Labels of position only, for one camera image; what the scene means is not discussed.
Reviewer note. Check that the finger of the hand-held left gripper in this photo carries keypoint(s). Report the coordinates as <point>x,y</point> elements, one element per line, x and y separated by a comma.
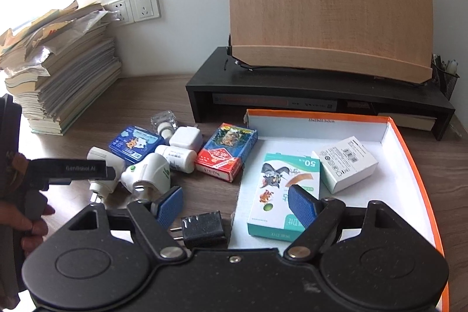
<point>73,169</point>

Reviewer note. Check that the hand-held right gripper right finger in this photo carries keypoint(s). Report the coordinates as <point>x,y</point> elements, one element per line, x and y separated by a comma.
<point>299,204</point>

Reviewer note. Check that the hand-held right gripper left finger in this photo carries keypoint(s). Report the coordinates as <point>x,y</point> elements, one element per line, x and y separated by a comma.
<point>170,208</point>

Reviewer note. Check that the white plug adapter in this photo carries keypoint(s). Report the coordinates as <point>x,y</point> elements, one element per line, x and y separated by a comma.
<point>100,155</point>

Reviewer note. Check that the white green plug-in heater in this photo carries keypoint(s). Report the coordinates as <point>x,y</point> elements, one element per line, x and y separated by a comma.
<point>150,171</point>

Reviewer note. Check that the small white bottle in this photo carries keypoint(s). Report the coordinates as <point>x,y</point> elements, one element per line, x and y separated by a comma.
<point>177,158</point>

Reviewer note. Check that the orange cardboard box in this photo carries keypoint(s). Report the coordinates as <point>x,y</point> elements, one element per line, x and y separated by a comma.
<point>365,202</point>

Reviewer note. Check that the blue cartoon tin case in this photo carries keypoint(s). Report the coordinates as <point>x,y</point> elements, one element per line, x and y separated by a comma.
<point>137,142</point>

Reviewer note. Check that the person's left hand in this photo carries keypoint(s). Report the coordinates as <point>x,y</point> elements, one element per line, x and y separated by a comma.
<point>34,228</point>

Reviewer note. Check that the teal cartoon bandage box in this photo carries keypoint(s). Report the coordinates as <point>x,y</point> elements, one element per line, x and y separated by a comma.
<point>270,187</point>

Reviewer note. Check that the black plug charger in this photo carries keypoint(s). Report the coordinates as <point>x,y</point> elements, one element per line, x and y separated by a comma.
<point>203,229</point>

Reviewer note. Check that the small white carton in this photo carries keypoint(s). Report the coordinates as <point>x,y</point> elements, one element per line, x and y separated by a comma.
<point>347,165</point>

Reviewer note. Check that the white cube charger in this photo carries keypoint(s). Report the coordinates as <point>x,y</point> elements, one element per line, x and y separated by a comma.
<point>186,138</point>

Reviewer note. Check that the red playing card box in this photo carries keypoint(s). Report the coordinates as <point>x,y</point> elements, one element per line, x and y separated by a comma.
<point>223,155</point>

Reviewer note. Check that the stack of worn books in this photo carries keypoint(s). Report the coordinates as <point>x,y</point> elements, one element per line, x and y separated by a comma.
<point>65,78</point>

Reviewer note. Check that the clear glass bottle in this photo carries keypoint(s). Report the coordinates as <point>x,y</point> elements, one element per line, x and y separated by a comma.
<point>162,120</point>

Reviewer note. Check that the cream thick book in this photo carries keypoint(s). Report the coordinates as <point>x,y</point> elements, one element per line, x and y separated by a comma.
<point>409,122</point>

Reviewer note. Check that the black desk riser shelf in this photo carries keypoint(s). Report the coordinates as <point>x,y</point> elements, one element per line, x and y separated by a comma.
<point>215,78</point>

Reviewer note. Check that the black mesh pen holder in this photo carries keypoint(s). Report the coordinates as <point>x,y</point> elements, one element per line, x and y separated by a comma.
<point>444,81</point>

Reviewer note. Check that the wooden book stand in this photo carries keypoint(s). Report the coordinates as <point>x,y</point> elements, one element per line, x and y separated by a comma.
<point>329,5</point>

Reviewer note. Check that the white wall socket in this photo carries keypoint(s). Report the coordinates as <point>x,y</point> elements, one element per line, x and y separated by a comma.
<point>122,10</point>
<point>144,5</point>

